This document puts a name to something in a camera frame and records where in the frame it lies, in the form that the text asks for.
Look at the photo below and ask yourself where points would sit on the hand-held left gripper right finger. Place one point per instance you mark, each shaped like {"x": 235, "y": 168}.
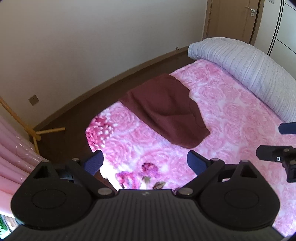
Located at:
{"x": 196, "y": 162}

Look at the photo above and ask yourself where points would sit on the pale grey ribbed quilt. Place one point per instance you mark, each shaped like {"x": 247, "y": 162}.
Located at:
{"x": 249, "y": 67}

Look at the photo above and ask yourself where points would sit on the pink floral blanket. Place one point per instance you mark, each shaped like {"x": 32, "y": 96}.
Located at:
{"x": 231, "y": 120}

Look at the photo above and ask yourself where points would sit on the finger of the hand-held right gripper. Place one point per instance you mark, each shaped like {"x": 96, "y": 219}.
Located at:
{"x": 268, "y": 153}
{"x": 288, "y": 128}

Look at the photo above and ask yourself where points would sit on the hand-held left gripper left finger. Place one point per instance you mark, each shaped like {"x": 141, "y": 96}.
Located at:
{"x": 95, "y": 162}

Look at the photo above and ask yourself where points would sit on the brown knit cardigan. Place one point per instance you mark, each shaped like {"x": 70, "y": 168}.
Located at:
{"x": 166, "y": 109}

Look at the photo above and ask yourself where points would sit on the wall socket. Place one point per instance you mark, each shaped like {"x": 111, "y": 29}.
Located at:
{"x": 33, "y": 99}

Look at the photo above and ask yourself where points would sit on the wooden clothes rack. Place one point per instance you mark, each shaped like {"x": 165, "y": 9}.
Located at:
{"x": 34, "y": 134}

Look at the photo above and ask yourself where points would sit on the white wardrobe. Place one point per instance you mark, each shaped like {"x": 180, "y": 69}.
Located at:
{"x": 281, "y": 25}

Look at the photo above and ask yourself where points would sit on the wooden door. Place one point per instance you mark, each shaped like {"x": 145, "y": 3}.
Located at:
{"x": 231, "y": 20}

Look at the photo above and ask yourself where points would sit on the pink curtain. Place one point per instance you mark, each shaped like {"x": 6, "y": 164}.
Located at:
{"x": 16, "y": 160}

